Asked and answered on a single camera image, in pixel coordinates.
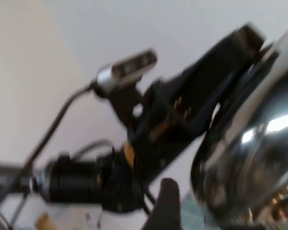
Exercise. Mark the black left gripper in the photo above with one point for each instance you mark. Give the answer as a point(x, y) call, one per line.
point(158, 124)

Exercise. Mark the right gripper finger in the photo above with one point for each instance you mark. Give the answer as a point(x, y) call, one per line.
point(168, 206)

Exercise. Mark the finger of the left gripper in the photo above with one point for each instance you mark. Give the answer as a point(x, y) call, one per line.
point(218, 64)

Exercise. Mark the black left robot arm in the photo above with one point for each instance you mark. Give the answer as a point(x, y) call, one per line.
point(72, 177)

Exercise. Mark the teal grid tablecloth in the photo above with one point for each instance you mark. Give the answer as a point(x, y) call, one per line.
point(188, 210)

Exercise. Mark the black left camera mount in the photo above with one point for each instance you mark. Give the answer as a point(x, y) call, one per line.
point(127, 103)

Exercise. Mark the stainless steel pot lid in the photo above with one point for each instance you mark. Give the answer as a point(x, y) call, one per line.
point(254, 143)

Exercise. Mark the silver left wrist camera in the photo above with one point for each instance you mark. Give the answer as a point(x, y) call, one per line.
point(124, 69)

